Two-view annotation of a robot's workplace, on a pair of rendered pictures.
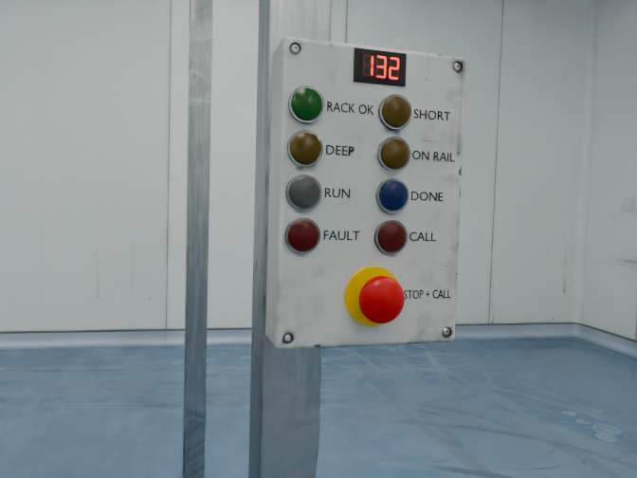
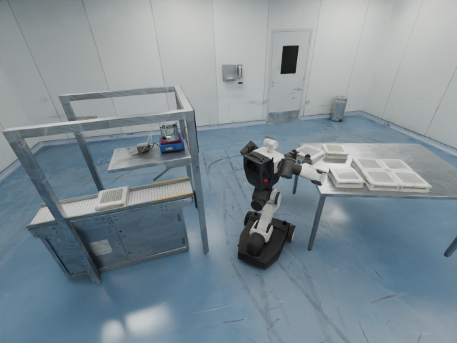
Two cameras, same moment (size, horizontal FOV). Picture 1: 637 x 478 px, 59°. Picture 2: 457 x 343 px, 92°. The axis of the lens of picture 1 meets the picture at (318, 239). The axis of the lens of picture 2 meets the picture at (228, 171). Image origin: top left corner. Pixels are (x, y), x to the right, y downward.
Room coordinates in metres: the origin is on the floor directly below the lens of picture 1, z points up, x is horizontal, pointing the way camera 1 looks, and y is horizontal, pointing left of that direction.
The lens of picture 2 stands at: (-0.04, 2.56, 2.07)
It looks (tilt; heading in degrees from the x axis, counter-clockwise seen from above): 32 degrees down; 271
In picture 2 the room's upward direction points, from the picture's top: 2 degrees counter-clockwise
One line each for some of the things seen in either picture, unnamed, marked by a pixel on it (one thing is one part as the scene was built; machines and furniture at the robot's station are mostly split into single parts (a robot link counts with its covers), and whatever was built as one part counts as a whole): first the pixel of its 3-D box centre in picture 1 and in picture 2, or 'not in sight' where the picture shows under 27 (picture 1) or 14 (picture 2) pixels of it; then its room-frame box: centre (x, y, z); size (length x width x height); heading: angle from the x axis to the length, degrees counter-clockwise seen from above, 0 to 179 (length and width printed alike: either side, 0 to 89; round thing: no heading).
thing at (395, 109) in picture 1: (396, 111); not in sight; (0.49, -0.06, 1.01); 0.03 x 0.01 x 0.03; 107
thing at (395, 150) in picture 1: (394, 154); not in sight; (0.49, -0.06, 0.98); 0.03 x 0.01 x 0.03; 107
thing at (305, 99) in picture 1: (306, 103); not in sight; (0.46, 0.01, 1.01); 0.03 x 0.01 x 0.03; 107
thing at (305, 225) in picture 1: (303, 235); not in sight; (0.46, 0.01, 0.90); 0.03 x 0.01 x 0.03; 107
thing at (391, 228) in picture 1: (391, 236); not in sight; (0.49, -0.06, 0.90); 0.03 x 0.01 x 0.03; 107
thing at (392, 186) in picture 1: (393, 195); not in sight; (0.49, -0.06, 0.94); 0.03 x 0.01 x 0.03; 107
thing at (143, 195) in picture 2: not in sight; (118, 203); (1.02, 1.00, 0.77); 1.35 x 0.25 x 0.05; 17
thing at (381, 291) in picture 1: (375, 297); not in sight; (0.48, -0.05, 0.85); 0.04 x 0.04 x 0.04; 17
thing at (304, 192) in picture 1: (304, 192); not in sight; (0.46, 0.01, 0.94); 0.03 x 0.01 x 0.03; 107
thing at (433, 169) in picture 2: not in sight; (377, 165); (-1.62, 0.47, 0.80); 1.50 x 1.10 x 0.04; 176
